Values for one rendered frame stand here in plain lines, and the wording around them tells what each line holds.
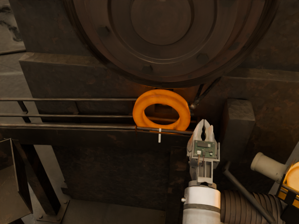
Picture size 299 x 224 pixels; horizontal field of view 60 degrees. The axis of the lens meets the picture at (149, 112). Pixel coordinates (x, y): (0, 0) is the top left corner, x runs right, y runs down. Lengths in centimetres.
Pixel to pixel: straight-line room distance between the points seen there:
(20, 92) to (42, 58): 147
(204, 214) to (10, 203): 55
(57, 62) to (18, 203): 44
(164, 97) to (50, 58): 40
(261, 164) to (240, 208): 17
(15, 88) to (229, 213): 200
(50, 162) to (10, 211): 89
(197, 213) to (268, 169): 28
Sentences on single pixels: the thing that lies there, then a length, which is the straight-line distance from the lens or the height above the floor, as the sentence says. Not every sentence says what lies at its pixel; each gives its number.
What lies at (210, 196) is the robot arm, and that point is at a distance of 67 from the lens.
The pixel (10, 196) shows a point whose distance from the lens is 91.
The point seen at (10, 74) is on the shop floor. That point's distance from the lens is 265.
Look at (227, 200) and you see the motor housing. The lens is 93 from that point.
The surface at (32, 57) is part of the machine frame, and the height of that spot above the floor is 87.
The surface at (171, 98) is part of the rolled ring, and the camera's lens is 76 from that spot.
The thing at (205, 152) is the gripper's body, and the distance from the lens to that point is 69.
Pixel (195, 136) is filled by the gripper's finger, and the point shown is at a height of 75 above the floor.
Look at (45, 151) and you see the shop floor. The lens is 182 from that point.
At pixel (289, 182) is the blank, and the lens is 85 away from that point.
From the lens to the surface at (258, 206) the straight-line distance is 91.
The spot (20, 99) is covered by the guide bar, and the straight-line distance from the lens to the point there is 105.
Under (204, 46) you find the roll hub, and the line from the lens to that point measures 55.
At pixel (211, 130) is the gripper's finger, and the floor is 78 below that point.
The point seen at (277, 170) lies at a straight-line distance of 84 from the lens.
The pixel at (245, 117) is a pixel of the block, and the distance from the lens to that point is 79.
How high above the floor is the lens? 131
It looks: 42 degrees down
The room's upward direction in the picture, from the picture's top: straight up
